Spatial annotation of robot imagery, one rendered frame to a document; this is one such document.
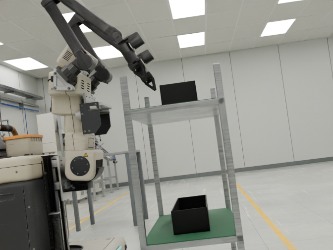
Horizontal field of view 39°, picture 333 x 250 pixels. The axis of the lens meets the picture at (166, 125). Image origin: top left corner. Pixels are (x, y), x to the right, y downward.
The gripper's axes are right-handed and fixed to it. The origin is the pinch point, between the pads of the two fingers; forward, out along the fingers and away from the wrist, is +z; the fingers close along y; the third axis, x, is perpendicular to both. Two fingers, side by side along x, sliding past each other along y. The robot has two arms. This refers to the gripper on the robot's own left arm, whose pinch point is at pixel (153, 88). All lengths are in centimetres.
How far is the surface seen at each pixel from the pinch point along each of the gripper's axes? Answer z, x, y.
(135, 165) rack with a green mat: 35, 25, -67
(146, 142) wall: -47, 103, 888
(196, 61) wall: -145, -112, 887
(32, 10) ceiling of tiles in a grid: -257, 88, 375
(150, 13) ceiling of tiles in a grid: -186, -57, 474
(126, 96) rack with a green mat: 7, 11, -67
